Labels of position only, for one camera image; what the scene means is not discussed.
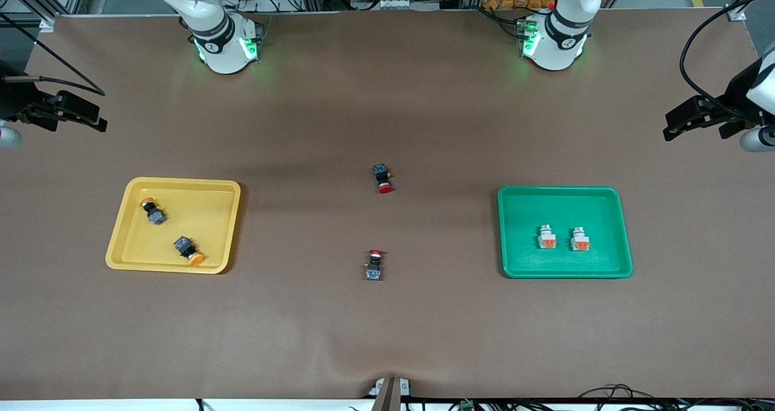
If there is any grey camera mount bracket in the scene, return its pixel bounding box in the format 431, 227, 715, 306
371, 376, 412, 411

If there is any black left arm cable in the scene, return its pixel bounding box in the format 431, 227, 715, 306
679, 0, 775, 114

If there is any brown table mat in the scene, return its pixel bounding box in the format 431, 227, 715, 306
0, 8, 775, 400

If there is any red push button switch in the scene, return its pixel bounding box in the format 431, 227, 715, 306
363, 249, 386, 281
372, 164, 395, 194

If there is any yellow push button switch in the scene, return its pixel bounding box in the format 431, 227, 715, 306
139, 197, 167, 226
173, 235, 205, 267

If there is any green plastic tray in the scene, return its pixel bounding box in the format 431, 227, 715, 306
497, 185, 634, 279

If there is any yellow plastic tray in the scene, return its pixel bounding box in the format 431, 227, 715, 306
105, 177, 242, 275

